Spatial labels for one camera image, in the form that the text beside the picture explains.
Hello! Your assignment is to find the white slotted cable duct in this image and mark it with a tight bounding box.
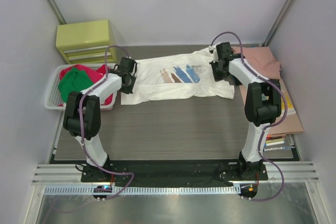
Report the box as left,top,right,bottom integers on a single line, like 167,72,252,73
44,184,240,196

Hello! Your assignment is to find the white printed t shirt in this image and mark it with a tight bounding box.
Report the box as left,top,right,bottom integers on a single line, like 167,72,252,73
121,48,235,105

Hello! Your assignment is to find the red t shirt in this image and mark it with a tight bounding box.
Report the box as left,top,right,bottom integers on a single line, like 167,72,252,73
59,63,116,108

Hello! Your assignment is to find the pink folded t shirt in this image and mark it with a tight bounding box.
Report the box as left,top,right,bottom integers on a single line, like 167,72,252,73
243,47,281,80

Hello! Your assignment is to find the yellow picture book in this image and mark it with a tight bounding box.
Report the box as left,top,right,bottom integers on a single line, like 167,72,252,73
281,86,296,116

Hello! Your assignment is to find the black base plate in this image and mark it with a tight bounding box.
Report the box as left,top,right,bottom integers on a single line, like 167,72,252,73
80,158,271,186

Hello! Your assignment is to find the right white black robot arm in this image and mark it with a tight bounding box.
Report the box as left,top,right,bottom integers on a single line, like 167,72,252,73
209,42,282,180

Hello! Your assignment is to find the brown cardboard sheet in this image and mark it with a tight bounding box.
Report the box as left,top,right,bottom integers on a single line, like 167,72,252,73
237,78,305,137

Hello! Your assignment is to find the black folded t shirt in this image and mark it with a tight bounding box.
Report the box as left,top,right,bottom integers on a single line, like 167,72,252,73
228,74,243,86

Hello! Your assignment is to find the white plastic basket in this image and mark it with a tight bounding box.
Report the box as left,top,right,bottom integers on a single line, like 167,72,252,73
44,65,117,111

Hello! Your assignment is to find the yellow-green drawer box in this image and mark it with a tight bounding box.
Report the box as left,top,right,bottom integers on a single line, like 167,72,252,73
56,19,117,64

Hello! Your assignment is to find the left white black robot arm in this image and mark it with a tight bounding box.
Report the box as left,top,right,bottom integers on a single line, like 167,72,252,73
63,57,138,182

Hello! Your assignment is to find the red marker pen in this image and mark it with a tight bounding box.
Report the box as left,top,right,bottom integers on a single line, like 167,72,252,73
266,135,286,141

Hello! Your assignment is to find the yellow marker pen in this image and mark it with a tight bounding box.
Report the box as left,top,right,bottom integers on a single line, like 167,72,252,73
265,139,285,145

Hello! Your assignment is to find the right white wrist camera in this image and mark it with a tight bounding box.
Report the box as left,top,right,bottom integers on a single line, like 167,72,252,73
208,45,218,62

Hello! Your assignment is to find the dark blue marker pen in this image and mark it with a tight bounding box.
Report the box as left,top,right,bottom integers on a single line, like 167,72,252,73
264,146,295,152

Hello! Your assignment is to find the green t shirt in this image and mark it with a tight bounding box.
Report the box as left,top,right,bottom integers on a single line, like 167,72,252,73
58,67,93,103

